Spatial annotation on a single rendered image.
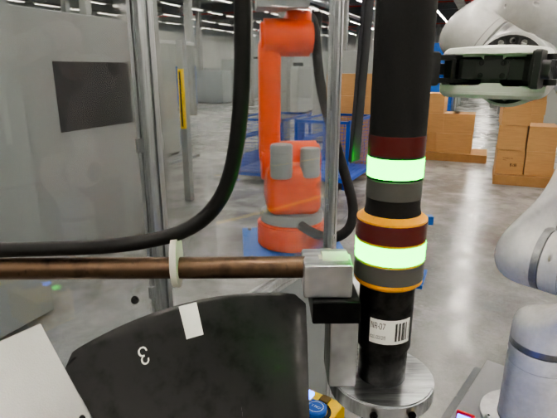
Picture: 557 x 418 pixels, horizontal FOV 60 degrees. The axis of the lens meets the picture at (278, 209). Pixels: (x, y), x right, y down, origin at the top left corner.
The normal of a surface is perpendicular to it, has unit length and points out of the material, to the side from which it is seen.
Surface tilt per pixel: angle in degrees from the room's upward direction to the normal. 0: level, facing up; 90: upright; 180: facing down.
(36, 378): 50
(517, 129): 90
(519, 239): 59
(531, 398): 90
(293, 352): 42
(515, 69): 90
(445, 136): 90
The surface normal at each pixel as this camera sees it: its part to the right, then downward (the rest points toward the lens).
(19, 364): 0.63, -0.50
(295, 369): 0.22, -0.54
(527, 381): -0.70, 0.19
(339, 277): 0.01, 0.28
